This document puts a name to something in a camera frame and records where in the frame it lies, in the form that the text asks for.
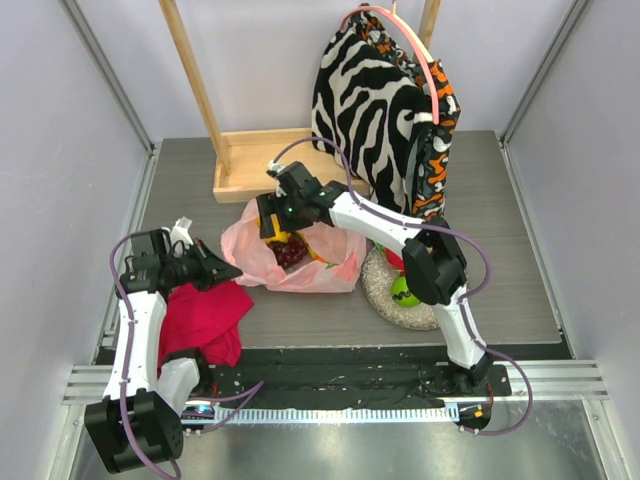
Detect pink clothes hanger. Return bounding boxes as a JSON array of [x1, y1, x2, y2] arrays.
[[342, 3, 441, 126]]

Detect fake red fruit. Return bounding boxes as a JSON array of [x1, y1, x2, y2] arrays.
[[375, 242, 405, 275]]

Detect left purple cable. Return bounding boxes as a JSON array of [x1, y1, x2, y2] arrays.
[[109, 228, 265, 480]]

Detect fake dark grapes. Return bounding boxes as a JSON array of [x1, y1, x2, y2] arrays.
[[267, 233, 309, 269]]

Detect red cloth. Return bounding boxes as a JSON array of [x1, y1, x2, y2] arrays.
[[158, 282, 254, 367]]

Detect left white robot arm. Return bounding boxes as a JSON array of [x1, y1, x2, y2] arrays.
[[84, 217, 242, 479]]

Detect zebra print garment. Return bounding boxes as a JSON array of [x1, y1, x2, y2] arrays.
[[311, 11, 444, 219]]

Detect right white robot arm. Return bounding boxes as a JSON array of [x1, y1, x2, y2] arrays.
[[256, 161, 493, 395]]

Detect fake green apple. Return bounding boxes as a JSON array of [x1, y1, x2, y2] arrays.
[[391, 276, 421, 308]]

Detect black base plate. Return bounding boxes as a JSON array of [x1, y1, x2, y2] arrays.
[[211, 346, 512, 410]]

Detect white cable duct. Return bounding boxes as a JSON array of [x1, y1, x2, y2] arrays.
[[84, 405, 460, 425]]

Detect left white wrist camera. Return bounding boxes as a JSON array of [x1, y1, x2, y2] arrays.
[[169, 216, 193, 247]]

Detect pink plastic bag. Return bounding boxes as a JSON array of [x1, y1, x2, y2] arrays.
[[221, 200, 367, 294]]

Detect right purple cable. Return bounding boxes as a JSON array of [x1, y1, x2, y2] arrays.
[[272, 137, 534, 439]]

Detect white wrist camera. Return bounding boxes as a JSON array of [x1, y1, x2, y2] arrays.
[[169, 216, 193, 247], [266, 160, 291, 197]]

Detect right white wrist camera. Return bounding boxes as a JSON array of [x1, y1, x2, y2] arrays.
[[266, 160, 291, 197]]

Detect wooden clothes rack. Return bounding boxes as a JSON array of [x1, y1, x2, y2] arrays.
[[159, 1, 429, 203]]

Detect fake yellow mango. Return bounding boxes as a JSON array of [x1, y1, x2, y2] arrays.
[[256, 214, 291, 243]]

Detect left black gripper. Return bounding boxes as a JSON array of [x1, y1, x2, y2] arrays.
[[161, 238, 241, 293]]

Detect purple cable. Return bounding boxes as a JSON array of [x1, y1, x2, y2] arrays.
[[272, 137, 534, 439], [109, 228, 265, 480]]

